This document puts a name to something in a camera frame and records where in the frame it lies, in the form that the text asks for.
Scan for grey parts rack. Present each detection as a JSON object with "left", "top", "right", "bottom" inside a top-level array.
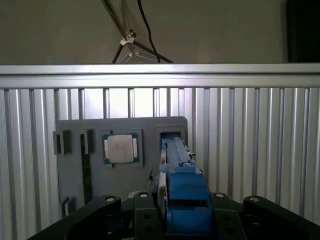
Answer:
[{"left": 52, "top": 115, "right": 195, "bottom": 218}]

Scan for hard disk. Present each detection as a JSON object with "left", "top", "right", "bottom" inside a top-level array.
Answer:
[{"left": 156, "top": 136, "right": 215, "bottom": 237}]

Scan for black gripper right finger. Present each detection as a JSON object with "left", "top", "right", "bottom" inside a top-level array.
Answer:
[{"left": 210, "top": 191, "right": 320, "bottom": 240}]

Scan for silver CPU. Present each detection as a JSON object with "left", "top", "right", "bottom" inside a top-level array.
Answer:
[{"left": 103, "top": 133, "right": 139, "bottom": 165}]

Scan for black metal post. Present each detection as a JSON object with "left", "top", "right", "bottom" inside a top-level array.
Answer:
[{"left": 286, "top": 0, "right": 320, "bottom": 63}]

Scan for thin black cable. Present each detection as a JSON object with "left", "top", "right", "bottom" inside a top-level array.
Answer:
[{"left": 136, "top": 0, "right": 162, "bottom": 64}]

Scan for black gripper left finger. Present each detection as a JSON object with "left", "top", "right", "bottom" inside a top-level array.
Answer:
[{"left": 24, "top": 191, "right": 166, "bottom": 240}]

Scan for silver tripod legs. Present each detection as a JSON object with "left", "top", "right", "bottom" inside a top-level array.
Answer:
[{"left": 101, "top": 0, "right": 176, "bottom": 65}]

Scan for green RAM stick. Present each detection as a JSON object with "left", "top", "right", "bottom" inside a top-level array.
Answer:
[{"left": 80, "top": 133, "right": 93, "bottom": 206}]

